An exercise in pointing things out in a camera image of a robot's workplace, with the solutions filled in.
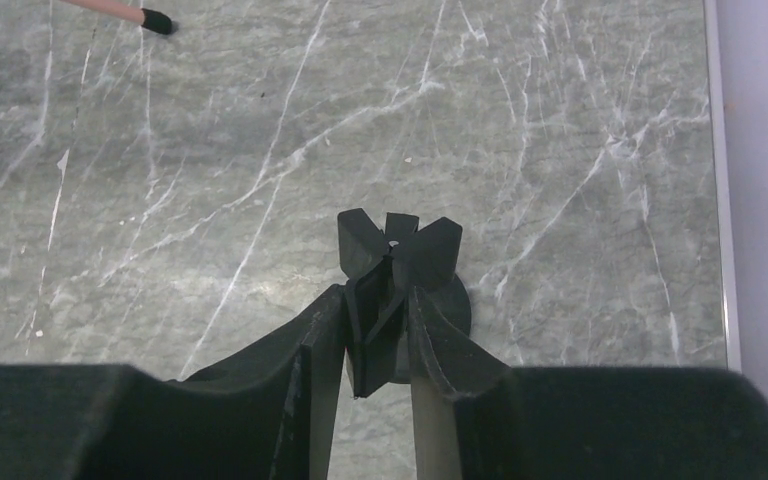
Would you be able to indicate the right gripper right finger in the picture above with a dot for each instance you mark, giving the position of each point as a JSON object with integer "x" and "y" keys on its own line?
{"x": 476, "y": 417}

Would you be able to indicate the black round-base mic stand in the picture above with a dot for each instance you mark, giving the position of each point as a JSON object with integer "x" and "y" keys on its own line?
{"x": 382, "y": 265}

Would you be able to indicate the pink music stand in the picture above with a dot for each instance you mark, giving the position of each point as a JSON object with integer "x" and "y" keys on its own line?
{"x": 148, "y": 19}

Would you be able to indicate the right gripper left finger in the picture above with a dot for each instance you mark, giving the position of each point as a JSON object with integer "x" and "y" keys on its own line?
{"x": 265, "y": 412}

